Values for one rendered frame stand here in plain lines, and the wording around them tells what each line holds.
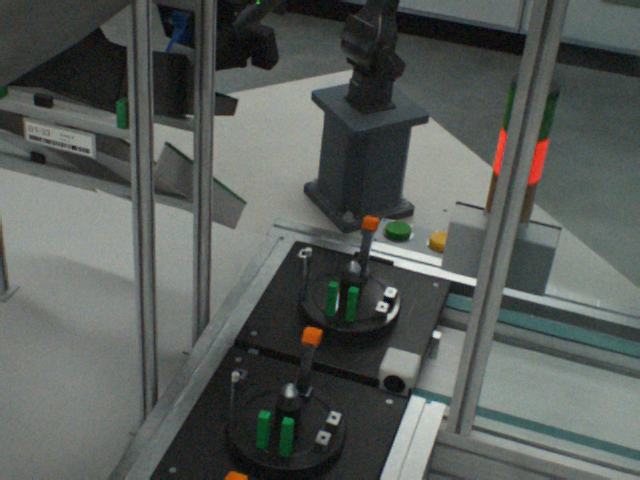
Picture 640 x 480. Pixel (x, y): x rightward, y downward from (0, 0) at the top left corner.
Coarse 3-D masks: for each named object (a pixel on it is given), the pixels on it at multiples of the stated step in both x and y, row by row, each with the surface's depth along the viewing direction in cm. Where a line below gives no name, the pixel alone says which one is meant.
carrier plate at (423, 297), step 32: (288, 256) 154; (320, 256) 154; (352, 256) 155; (288, 288) 148; (416, 288) 150; (448, 288) 151; (256, 320) 141; (288, 320) 142; (416, 320) 144; (288, 352) 137; (320, 352) 137; (352, 352) 138; (384, 352) 138; (416, 352) 139
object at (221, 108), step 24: (72, 48) 117; (96, 48) 116; (120, 48) 115; (48, 72) 119; (72, 72) 118; (96, 72) 116; (120, 72) 115; (168, 72) 123; (192, 72) 128; (72, 96) 118; (96, 96) 117; (120, 96) 116; (168, 96) 125; (192, 96) 130; (216, 96) 142
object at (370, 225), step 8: (368, 216) 146; (368, 224) 145; (376, 224) 145; (360, 232) 144; (368, 232) 143; (368, 240) 146; (360, 248) 146; (368, 248) 146; (360, 256) 146; (368, 256) 146; (360, 264) 147
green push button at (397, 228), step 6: (390, 222) 162; (396, 222) 163; (402, 222) 163; (390, 228) 161; (396, 228) 161; (402, 228) 161; (408, 228) 162; (390, 234) 161; (396, 234) 160; (402, 234) 160; (408, 234) 161; (402, 240) 161
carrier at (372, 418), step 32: (224, 384) 131; (256, 384) 132; (288, 384) 120; (320, 384) 133; (352, 384) 133; (192, 416) 126; (224, 416) 127; (256, 416) 124; (288, 416) 121; (320, 416) 125; (352, 416) 128; (384, 416) 129; (192, 448) 122; (224, 448) 123; (256, 448) 121; (288, 448) 119; (320, 448) 120; (352, 448) 124; (384, 448) 125
